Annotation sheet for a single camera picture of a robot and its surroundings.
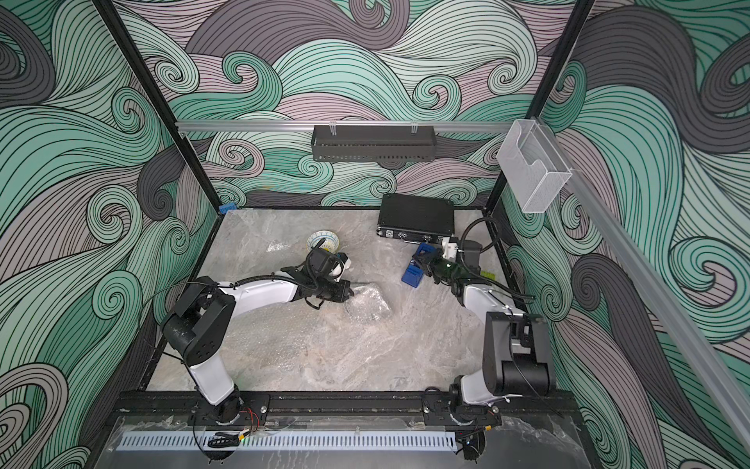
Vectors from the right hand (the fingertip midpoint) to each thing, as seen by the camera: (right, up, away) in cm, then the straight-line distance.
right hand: (410, 256), depth 87 cm
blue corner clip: (-74, +17, +34) cm, 84 cm away
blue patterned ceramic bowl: (-13, -15, -2) cm, 20 cm away
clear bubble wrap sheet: (-10, -25, -2) cm, 27 cm away
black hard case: (+6, +13, +26) cm, 29 cm away
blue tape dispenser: (+2, -6, +7) cm, 10 cm away
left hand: (-17, -11, +2) cm, 21 cm away
